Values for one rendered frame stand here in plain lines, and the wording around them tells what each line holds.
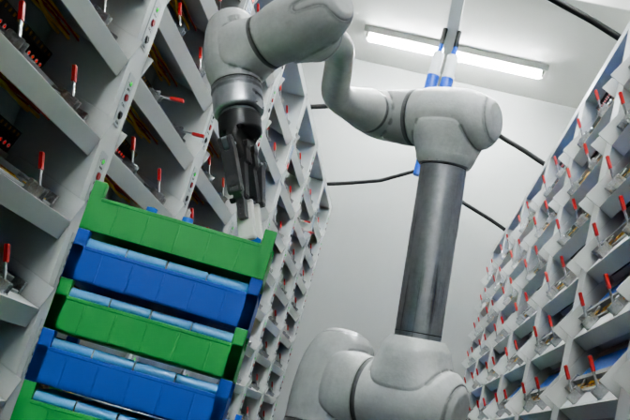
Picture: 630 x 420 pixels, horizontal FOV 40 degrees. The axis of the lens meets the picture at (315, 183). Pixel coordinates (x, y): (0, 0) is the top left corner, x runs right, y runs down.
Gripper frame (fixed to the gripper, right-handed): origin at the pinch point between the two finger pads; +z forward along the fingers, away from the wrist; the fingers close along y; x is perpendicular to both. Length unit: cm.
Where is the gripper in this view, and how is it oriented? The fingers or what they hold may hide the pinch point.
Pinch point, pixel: (249, 223)
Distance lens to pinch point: 142.9
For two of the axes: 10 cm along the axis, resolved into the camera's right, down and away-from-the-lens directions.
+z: 1.2, 8.9, -4.4
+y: 4.2, 3.5, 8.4
